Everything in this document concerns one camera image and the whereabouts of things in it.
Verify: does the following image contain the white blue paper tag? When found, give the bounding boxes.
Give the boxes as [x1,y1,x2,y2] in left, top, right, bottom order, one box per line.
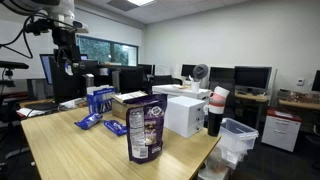
[64,61,74,77]

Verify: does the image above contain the black keyboard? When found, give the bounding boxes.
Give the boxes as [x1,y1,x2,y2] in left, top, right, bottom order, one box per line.
[24,101,62,111]

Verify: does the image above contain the gray round fan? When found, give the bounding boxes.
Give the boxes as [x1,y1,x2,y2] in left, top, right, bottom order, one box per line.
[192,63,210,81]

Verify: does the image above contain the ceiling air vent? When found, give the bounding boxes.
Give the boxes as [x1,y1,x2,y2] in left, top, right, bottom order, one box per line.
[106,0,139,13]

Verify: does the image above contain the wooden office desk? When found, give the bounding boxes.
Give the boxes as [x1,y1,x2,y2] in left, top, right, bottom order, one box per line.
[234,92,271,131]
[278,98,320,112]

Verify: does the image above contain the blue Oreo Cakesters packet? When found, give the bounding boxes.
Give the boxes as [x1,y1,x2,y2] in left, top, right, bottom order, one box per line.
[103,119,128,137]
[74,112,103,131]

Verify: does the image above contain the large black computer monitor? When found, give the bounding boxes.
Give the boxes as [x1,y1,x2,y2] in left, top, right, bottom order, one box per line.
[234,65,273,92]

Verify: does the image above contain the black tumbler white rim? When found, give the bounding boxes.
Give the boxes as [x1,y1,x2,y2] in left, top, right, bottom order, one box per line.
[207,103,225,138]

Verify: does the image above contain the window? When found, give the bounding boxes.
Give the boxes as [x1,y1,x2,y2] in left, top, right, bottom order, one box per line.
[76,34,139,67]

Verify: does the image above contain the black Dell monitor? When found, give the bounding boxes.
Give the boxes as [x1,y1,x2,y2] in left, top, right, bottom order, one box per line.
[49,54,89,104]

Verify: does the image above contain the blue Oreo Cakesters box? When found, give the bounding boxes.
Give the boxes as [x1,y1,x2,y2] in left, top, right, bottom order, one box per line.
[86,85,116,115]

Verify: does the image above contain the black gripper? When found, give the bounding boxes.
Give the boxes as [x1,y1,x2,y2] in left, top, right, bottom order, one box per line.
[51,28,82,63]

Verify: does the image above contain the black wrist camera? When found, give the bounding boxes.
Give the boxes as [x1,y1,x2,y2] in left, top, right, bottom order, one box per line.
[23,18,52,36]

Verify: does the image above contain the black camera bar on stand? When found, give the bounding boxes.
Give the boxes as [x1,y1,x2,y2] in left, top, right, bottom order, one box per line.
[0,60,30,88]

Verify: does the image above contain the black office chair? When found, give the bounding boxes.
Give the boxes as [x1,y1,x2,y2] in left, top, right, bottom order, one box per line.
[153,74,184,87]

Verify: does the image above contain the white cabinet red top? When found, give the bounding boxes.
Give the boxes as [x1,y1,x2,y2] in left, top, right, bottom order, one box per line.
[261,108,303,153]

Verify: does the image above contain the brown cardboard box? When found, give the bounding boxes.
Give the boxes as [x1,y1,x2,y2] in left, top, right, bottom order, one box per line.
[111,90,148,121]

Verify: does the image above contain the ceiling light panel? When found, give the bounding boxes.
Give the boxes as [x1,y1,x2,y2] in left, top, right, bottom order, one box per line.
[126,0,158,7]

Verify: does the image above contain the white cup with utensils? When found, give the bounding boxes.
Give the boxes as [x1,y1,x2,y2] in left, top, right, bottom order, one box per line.
[188,74,201,94]

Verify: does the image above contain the clear plastic bin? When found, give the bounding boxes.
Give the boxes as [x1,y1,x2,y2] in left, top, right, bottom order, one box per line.
[218,117,260,156]
[206,146,248,171]

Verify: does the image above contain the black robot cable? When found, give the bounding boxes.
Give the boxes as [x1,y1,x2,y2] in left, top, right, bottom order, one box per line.
[0,12,36,60]

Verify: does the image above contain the white papers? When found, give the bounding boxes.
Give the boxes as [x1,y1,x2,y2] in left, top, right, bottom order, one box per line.
[16,107,46,118]

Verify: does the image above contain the monitor with blue screen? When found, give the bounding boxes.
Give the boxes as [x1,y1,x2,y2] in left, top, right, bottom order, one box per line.
[39,53,56,86]

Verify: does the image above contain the brown clutter pile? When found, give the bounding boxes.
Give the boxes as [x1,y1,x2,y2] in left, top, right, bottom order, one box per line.
[285,91,320,104]

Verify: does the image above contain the purple snack bag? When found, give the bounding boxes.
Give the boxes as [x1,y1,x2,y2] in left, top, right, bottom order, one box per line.
[125,93,168,165]

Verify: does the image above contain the pink mug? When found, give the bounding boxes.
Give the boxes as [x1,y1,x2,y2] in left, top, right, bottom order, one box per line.
[208,92,228,108]

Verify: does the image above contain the white cube box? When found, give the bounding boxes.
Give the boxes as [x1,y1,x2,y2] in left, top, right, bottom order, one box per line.
[163,95,207,139]

